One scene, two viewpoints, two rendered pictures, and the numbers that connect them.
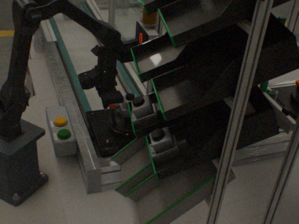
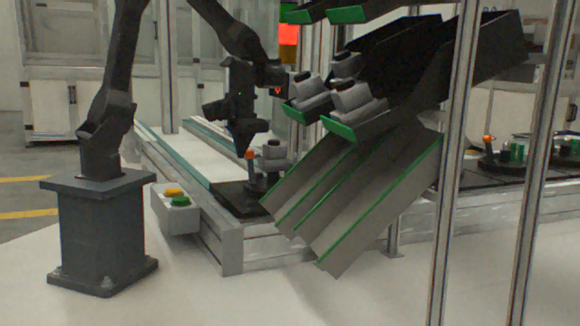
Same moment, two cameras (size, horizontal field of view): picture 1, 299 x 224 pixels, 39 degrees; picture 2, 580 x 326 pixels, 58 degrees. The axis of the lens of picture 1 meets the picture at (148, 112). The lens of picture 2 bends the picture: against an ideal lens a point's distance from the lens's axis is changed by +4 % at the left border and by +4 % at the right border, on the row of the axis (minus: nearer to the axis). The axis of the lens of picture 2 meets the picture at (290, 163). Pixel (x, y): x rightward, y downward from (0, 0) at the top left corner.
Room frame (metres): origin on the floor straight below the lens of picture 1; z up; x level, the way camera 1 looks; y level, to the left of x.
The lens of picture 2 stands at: (0.01, 0.10, 1.33)
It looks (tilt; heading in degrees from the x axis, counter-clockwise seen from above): 14 degrees down; 356
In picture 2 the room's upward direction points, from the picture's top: 2 degrees clockwise
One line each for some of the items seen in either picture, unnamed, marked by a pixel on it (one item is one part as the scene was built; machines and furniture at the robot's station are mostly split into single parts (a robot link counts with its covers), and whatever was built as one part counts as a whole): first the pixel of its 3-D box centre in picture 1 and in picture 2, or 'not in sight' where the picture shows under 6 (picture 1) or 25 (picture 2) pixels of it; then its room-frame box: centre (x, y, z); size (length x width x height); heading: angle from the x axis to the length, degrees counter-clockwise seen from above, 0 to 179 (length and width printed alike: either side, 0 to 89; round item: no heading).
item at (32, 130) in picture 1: (13, 159); (103, 225); (0.95, 0.39, 0.96); 0.15 x 0.15 x 0.20; 63
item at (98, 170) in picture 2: (8, 125); (101, 160); (0.95, 0.39, 1.09); 0.07 x 0.07 x 0.06; 63
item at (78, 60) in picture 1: (111, 94); (238, 181); (1.45, 0.16, 0.91); 0.84 x 0.28 x 0.10; 22
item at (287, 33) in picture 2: not in sight; (287, 33); (1.38, 0.03, 1.33); 0.05 x 0.05 x 0.05
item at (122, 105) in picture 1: (132, 104); (277, 154); (1.17, 0.06, 1.06); 0.08 x 0.04 x 0.07; 112
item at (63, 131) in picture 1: (64, 134); (180, 202); (1.09, 0.27, 0.96); 0.04 x 0.04 x 0.02
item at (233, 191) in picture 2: (128, 128); (272, 195); (1.16, 0.07, 0.96); 0.24 x 0.24 x 0.02; 22
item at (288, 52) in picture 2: (149, 15); (287, 53); (1.38, 0.03, 1.28); 0.05 x 0.05 x 0.05
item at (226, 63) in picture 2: (107, 54); (241, 72); (1.13, 0.14, 1.25); 0.09 x 0.06 x 0.07; 125
